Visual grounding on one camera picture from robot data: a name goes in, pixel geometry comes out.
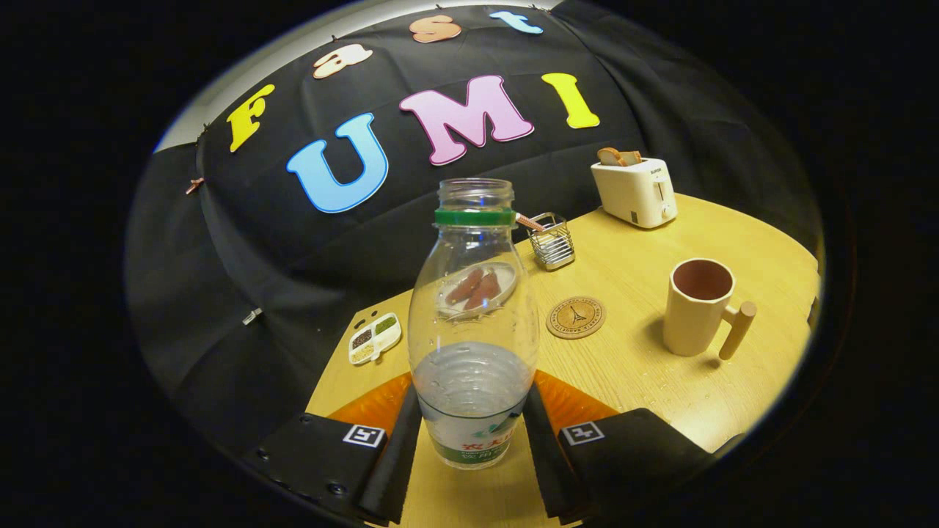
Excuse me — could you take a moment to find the brown meat patty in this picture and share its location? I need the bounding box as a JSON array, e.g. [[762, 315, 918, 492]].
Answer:
[[464, 273, 503, 311], [446, 268, 485, 306]]

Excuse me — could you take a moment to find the metal wire holder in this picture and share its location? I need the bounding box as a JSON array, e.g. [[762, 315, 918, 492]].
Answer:
[[527, 212, 576, 271]]

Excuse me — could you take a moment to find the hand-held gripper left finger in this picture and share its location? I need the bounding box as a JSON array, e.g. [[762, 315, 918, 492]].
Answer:
[[246, 372, 423, 527]]

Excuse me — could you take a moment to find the white divided condiment dish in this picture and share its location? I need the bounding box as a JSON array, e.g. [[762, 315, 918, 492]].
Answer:
[[348, 312, 403, 367]]

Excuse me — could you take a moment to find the round cork coaster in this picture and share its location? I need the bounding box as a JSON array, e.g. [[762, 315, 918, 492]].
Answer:
[[546, 296, 607, 340]]

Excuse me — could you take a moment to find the beige cup with wooden handle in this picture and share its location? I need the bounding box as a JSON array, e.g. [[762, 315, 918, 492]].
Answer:
[[663, 258, 757, 361]]

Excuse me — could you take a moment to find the wooden table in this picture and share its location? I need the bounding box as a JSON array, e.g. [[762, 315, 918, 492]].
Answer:
[[304, 192, 821, 528]]

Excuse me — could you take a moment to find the round grey plate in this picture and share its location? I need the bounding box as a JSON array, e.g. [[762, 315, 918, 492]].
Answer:
[[437, 262, 519, 320]]

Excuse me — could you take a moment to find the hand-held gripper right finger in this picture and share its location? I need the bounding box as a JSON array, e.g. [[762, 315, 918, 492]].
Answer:
[[522, 370, 716, 526]]

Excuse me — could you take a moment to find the clear plastic juice bottle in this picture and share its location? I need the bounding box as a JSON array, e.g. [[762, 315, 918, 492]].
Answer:
[[408, 178, 541, 470]]

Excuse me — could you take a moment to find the white toaster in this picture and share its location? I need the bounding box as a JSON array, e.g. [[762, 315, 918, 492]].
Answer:
[[591, 158, 678, 230]]

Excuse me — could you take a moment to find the black backdrop cloth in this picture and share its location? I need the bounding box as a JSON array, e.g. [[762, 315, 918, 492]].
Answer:
[[125, 0, 819, 455]]

